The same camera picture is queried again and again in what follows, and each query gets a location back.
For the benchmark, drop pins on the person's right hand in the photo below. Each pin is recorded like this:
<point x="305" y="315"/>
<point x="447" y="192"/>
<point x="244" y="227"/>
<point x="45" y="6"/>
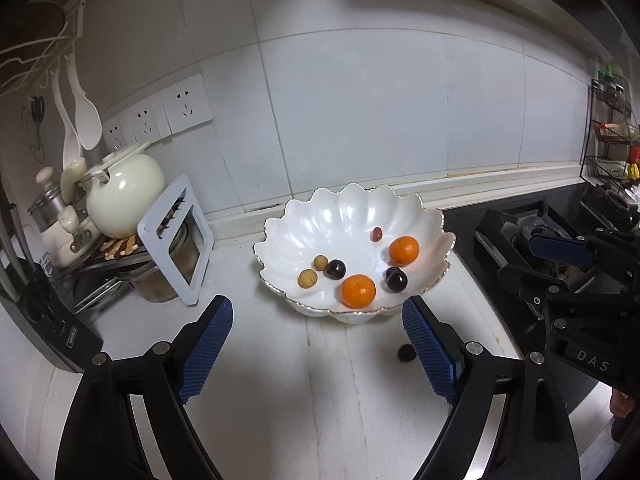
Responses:
<point x="620" y="404"/>

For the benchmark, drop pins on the cream ceramic teapot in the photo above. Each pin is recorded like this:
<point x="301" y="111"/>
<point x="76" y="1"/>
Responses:
<point x="125" y="195"/>

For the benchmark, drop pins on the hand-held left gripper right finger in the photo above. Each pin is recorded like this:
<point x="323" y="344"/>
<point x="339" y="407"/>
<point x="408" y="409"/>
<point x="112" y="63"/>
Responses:
<point x="430" y="355"/>

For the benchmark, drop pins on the red grape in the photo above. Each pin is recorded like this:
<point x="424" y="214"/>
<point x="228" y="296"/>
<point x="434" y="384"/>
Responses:
<point x="376" y="233"/>

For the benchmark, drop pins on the black hanging tool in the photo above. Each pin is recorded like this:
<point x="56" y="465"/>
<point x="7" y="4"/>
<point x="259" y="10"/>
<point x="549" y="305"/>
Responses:
<point x="37" y="107"/>

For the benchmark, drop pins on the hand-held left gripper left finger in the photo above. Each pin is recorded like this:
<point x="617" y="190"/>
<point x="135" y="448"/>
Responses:
<point x="207" y="347"/>

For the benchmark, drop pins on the dark purple plum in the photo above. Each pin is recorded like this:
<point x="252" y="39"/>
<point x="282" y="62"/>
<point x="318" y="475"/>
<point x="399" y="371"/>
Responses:
<point x="335" y="268"/>
<point x="395" y="278"/>
<point x="405" y="353"/>

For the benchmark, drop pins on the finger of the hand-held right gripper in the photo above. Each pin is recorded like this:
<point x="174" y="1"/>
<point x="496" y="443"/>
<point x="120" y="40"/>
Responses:
<point x="530" y="285"/>
<point x="560" y="251"/>

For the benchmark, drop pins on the yellow longan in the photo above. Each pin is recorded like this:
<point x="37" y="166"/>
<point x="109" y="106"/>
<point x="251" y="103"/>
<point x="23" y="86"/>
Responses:
<point x="307" y="278"/>
<point x="320" y="262"/>

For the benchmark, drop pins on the orange tangerine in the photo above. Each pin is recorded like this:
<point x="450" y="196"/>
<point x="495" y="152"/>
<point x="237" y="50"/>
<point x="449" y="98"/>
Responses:
<point x="358" y="291"/>
<point x="403" y="251"/>

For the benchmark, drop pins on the cream ceramic spoon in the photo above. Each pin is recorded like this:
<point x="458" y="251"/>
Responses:
<point x="72" y="171"/>

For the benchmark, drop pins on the wooden slat trivet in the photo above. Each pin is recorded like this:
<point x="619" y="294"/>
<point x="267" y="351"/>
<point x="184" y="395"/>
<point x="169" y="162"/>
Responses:
<point x="120" y="248"/>

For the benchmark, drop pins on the white wall outlet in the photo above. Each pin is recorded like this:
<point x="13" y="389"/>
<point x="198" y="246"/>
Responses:
<point x="185" y="105"/>
<point x="115" y="133"/>
<point x="146" y="121"/>

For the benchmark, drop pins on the glass jar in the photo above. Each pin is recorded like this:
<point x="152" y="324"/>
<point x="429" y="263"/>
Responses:
<point x="182" y="256"/>

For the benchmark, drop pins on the white rice paddle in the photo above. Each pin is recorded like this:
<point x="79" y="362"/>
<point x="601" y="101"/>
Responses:
<point x="86" y="112"/>
<point x="67" y="130"/>

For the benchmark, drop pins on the white storage rack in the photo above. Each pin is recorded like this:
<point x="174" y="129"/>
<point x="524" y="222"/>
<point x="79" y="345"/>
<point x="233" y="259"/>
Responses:
<point x="150" y="247"/>

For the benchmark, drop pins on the black gas stove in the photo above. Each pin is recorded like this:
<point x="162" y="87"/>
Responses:
<point x="490" y="240"/>

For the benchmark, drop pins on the white scalloped bowl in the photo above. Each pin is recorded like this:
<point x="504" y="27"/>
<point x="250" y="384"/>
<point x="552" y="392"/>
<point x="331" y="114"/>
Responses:
<point x="345" y="215"/>

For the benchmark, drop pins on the steel pot with cream knob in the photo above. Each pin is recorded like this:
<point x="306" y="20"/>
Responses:
<point x="47" y="206"/>

